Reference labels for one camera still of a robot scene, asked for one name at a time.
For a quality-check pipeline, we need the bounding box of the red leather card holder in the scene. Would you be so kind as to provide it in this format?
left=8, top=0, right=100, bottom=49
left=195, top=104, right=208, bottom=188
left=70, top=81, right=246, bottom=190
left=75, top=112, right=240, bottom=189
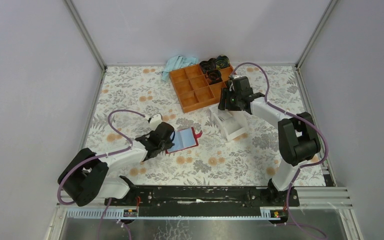
left=165, top=127, right=203, bottom=154

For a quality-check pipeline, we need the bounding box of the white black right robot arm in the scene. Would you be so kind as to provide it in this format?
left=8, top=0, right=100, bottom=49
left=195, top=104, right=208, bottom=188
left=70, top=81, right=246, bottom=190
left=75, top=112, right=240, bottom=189
left=218, top=75, right=321, bottom=206

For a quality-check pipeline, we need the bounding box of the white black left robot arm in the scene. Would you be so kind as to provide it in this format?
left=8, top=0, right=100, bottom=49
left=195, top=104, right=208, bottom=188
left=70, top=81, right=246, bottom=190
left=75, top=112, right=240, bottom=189
left=57, top=122, right=175, bottom=207

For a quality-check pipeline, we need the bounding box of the stack of white cards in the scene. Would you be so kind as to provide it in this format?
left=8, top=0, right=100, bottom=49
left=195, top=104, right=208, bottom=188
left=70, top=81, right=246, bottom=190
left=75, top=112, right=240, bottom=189
left=217, top=110, right=233, bottom=122

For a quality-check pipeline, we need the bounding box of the white card box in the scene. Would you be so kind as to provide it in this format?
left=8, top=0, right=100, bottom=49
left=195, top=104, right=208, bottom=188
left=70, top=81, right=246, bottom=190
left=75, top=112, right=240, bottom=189
left=209, top=104, right=249, bottom=142

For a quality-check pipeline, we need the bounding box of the rolled tie orange pattern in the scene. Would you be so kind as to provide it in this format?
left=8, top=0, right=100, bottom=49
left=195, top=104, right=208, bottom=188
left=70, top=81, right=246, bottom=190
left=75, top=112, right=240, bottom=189
left=205, top=69, right=223, bottom=85

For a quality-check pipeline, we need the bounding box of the rolled tie yellow green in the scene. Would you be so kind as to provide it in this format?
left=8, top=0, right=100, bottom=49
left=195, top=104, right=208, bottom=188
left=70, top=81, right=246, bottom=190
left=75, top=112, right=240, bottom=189
left=215, top=55, right=230, bottom=69

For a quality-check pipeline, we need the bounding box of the rolled tie dark striped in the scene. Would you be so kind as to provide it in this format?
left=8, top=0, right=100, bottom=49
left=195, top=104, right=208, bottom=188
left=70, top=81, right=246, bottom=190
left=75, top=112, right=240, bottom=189
left=199, top=58, right=217, bottom=75

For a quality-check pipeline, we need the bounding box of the orange wooden compartment tray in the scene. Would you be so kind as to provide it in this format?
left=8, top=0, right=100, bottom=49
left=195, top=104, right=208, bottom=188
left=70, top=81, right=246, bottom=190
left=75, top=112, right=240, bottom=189
left=169, top=64, right=234, bottom=113

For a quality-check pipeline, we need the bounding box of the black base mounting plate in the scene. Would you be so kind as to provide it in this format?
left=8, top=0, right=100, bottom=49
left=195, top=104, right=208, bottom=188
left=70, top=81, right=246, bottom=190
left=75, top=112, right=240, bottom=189
left=104, top=185, right=300, bottom=217

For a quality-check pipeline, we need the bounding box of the light blue cloth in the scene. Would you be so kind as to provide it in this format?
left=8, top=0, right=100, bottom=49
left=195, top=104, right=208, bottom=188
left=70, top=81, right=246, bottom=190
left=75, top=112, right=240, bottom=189
left=161, top=55, right=199, bottom=82

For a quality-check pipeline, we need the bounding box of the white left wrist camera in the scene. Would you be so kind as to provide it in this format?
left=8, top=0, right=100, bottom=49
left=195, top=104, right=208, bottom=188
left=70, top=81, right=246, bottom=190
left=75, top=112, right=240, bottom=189
left=148, top=113, right=163, bottom=126

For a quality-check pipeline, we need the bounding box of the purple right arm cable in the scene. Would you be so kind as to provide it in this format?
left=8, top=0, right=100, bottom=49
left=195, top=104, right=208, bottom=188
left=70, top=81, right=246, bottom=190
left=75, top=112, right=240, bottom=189
left=228, top=62, right=330, bottom=240

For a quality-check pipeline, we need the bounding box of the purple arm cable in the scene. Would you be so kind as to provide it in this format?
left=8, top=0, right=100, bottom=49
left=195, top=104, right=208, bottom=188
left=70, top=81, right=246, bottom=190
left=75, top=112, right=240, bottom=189
left=56, top=109, right=147, bottom=240
left=228, top=62, right=330, bottom=240

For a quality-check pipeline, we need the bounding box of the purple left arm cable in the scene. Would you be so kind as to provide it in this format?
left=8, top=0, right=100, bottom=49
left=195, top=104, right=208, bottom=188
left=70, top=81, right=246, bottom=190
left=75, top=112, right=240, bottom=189
left=56, top=109, right=147, bottom=240

